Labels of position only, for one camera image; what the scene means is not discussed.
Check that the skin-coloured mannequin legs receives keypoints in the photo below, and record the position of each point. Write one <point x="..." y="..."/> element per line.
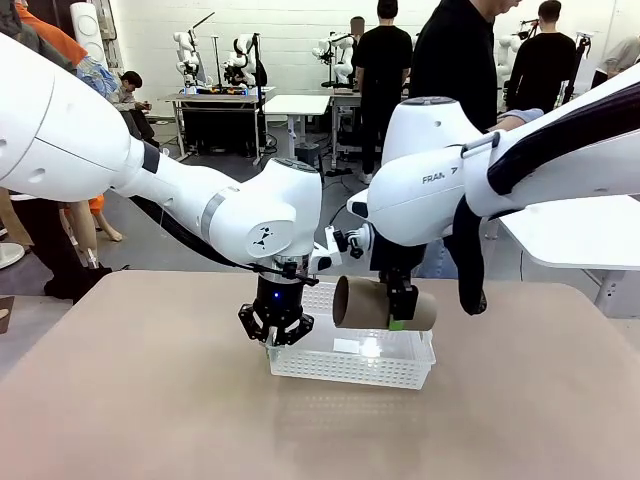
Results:
<point x="82" y="230"/>

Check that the white label in basket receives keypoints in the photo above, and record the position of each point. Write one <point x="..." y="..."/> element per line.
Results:
<point x="346" y="346"/>

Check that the standing person in black t-shirt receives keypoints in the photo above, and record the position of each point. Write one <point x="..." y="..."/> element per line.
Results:
<point x="382" y="65"/>

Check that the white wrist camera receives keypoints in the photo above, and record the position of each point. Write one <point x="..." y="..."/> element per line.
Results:
<point x="322" y="263"/>
<point x="350" y="242"/>

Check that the white perforated plastic basket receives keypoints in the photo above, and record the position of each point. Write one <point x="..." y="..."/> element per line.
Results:
<point x="350" y="370"/>

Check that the blue patterned cloth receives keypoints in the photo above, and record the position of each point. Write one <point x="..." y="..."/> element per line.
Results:
<point x="97" y="77"/>

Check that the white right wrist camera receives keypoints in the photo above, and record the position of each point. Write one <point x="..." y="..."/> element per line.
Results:
<point x="350" y="242"/>

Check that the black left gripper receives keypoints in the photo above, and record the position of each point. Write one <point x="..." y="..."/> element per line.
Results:
<point x="279" y="300"/>

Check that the brown paper cup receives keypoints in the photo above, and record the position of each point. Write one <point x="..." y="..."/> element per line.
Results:
<point x="365" y="305"/>

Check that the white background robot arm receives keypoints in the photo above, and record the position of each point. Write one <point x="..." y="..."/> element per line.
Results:
<point x="186" y="55"/>
<point x="242" y="57"/>
<point x="507" y="55"/>
<point x="342" y="60"/>

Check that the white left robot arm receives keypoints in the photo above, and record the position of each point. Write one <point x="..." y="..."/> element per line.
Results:
<point x="150" y="175"/>

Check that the orange garment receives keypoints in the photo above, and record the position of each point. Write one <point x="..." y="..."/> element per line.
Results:
<point x="50" y="30"/>

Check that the black tripod pole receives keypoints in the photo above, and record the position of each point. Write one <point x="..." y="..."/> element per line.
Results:
<point x="258" y="90"/>

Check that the person in black sweater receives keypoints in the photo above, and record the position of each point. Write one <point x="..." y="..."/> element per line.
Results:
<point x="450" y="60"/>

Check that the brown wooden board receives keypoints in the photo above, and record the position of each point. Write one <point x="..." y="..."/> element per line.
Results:
<point x="6" y="315"/>

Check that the metal workbench with equipment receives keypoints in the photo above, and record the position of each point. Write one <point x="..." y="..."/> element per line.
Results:
<point x="220" y="98"/>

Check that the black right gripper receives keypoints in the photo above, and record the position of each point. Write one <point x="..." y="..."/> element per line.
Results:
<point x="397" y="260"/>

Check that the grey plastic stool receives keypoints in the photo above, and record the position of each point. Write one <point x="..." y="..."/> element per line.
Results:
<point x="307" y="151"/>

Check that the white round fan base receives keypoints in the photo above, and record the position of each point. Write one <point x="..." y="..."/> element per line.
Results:
<point x="11" y="256"/>

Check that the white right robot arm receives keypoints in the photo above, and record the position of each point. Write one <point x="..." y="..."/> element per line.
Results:
<point x="425" y="175"/>

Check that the white height-adjustable desk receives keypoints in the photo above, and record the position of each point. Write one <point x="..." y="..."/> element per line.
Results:
<point x="297" y="104"/>

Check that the person in black coat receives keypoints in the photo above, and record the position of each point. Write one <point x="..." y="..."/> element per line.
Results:
<point x="542" y="65"/>

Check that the white side table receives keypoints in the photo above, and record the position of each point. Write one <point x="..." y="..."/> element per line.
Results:
<point x="575" y="235"/>

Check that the seated person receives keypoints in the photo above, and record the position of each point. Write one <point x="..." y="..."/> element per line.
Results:
<point x="131" y="105"/>

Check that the person in green jacket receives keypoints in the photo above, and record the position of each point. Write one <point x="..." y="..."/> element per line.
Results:
<point x="45" y="240"/>

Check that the person's left hand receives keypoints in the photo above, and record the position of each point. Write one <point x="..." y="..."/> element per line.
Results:
<point x="510" y="122"/>

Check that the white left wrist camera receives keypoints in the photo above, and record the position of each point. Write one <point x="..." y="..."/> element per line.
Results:
<point x="322" y="263"/>

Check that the person in grey hoodie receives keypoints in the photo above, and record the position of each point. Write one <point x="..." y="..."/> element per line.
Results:
<point x="622" y="52"/>

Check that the grey background workbench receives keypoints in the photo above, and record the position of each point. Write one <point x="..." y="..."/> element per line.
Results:
<point x="342" y="97"/>

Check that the black power strip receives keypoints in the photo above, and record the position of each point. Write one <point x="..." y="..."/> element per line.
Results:
<point x="339" y="172"/>

